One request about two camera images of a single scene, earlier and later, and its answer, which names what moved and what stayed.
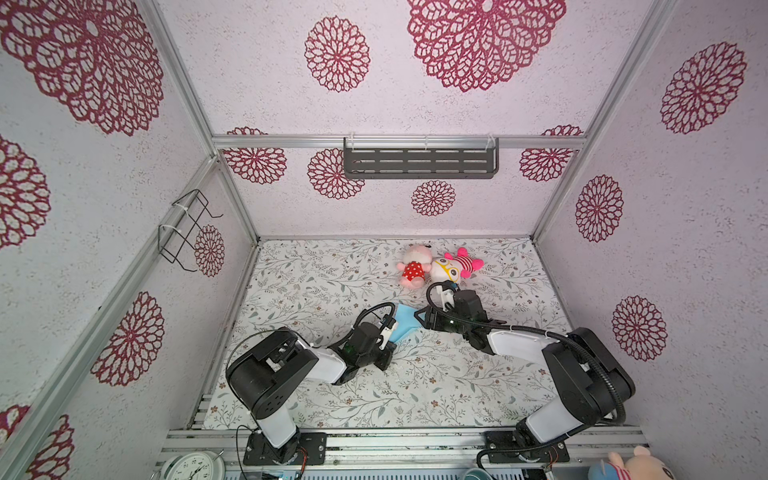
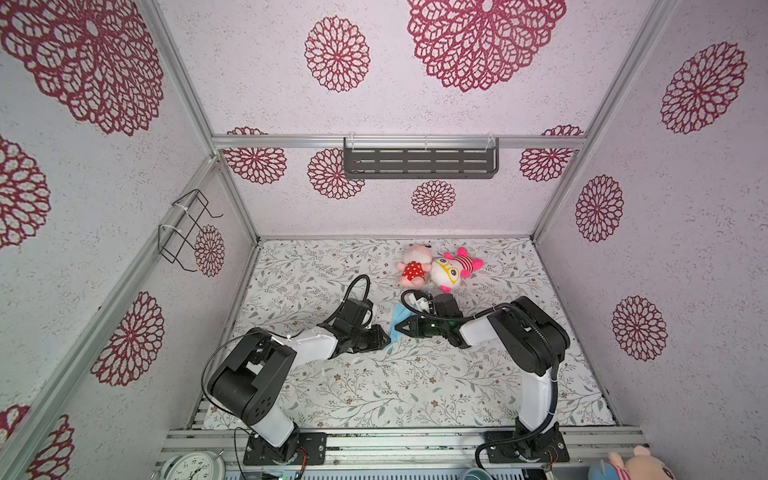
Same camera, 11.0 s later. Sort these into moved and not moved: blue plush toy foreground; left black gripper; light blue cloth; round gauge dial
Moved: left black gripper
Not moved: blue plush toy foreground; round gauge dial; light blue cloth
